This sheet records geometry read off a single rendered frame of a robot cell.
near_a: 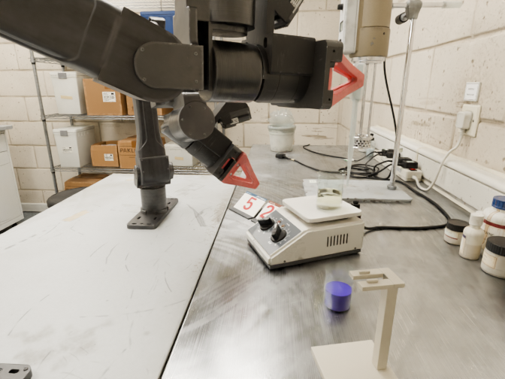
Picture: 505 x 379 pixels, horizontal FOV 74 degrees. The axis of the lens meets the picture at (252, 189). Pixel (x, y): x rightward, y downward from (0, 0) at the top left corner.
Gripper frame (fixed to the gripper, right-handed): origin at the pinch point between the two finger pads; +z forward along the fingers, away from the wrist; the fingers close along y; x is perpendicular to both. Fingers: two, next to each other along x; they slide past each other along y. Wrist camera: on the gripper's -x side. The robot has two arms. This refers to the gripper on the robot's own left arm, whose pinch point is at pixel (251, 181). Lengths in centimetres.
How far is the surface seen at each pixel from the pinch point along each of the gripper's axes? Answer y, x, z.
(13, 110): 315, 81, -92
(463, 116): 10, -51, 44
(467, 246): -19.9, -15.2, 34.4
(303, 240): -11.8, 2.6, 9.8
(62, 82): 255, 28, -67
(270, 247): -9.6, 7.3, 6.6
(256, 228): -1.4, 6.9, 6.7
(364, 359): -34.7, 8.5, 9.6
